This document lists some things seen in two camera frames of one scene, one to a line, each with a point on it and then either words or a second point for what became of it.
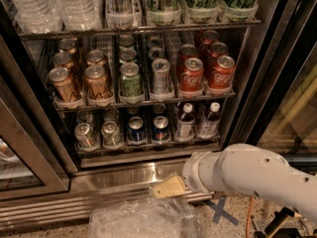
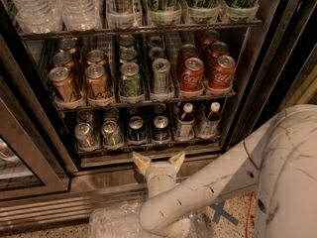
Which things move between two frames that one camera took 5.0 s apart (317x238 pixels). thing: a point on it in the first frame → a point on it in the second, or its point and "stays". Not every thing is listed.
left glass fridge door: (36, 161) stays
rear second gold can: (96, 58) stays
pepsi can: (160, 130) stays
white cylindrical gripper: (192, 176) → (160, 174)
